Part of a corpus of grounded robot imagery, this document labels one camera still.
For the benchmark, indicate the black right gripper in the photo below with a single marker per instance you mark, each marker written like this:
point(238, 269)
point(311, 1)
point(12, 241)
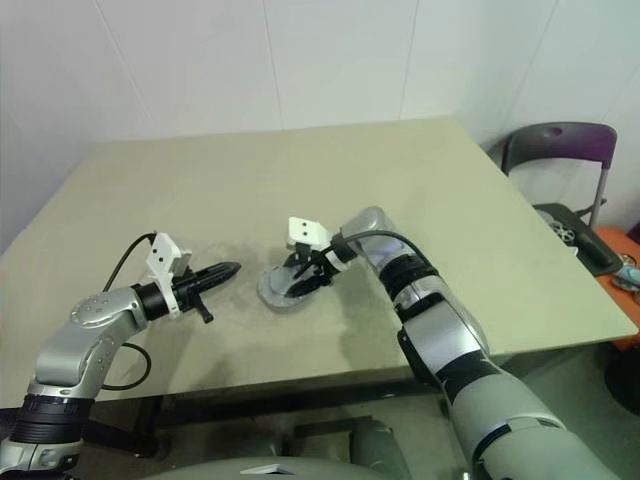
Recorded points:
point(317, 272)

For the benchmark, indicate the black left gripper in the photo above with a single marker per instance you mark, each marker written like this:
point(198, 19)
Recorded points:
point(187, 292)

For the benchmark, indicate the silver toothed gear plate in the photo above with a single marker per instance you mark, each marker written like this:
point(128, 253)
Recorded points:
point(272, 285)

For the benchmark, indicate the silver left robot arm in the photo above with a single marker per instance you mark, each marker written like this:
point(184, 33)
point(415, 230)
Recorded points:
point(95, 312)

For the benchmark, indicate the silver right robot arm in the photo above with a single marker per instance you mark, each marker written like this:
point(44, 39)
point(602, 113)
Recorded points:
point(440, 325)

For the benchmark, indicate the grey robot torso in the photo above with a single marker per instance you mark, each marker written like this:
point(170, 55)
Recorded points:
point(225, 470)

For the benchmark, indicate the folding chair with dark backrest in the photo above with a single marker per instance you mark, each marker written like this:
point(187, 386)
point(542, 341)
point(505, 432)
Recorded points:
point(555, 145)

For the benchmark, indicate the black oblong item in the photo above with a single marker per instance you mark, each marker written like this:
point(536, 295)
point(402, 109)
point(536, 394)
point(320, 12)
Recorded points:
point(597, 250)

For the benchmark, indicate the orange box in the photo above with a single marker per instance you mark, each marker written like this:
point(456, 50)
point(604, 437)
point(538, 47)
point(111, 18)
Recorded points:
point(607, 235)

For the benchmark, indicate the blue item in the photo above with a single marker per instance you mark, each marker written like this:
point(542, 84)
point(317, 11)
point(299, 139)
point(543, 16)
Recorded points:
point(631, 275)

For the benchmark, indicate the black round bin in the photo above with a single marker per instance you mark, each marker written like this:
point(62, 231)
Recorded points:
point(625, 375)

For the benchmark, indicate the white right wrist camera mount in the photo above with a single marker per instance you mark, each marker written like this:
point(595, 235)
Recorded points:
point(305, 230)

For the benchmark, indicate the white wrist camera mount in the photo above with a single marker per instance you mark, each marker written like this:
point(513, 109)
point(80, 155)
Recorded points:
point(162, 252)
point(305, 230)

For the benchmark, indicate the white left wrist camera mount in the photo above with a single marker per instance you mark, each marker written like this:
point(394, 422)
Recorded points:
point(162, 252)

